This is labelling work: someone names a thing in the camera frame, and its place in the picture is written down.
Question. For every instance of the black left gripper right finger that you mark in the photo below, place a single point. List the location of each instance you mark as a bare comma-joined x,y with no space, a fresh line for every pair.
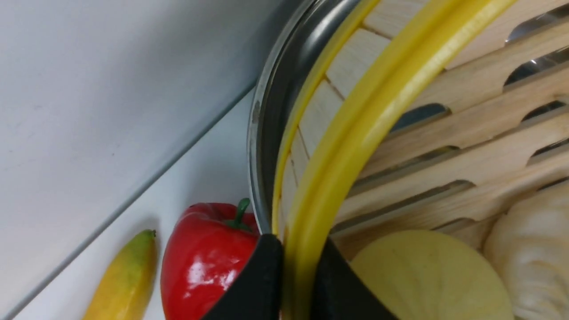
338,294

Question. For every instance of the red toy bell pepper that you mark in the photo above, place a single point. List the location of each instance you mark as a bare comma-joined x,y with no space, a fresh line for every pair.
208,248

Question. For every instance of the yellow bamboo steamer basket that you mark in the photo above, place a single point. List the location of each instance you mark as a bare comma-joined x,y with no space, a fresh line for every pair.
379,168

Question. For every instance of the yellow toy banana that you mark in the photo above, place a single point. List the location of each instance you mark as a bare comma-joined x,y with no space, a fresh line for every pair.
126,287

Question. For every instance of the yellow toy bun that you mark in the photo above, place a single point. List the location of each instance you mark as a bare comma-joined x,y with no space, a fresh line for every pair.
426,275

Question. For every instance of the white toy bun centre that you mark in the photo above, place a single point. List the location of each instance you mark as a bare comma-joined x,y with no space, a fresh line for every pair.
529,249

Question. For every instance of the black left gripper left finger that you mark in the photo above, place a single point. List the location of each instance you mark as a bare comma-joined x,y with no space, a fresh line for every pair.
256,292

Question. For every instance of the stainless steel pot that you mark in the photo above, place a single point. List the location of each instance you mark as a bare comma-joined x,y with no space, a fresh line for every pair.
330,45

